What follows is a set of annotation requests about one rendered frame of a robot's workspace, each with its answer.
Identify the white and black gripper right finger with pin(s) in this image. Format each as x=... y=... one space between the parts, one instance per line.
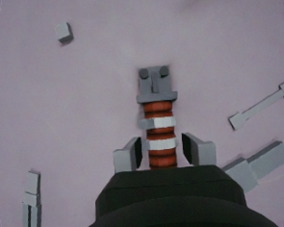
x=197 y=151

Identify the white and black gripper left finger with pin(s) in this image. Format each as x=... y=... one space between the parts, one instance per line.
x=128 y=158

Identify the white band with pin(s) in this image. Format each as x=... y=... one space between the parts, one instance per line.
x=161 y=122
x=159 y=144

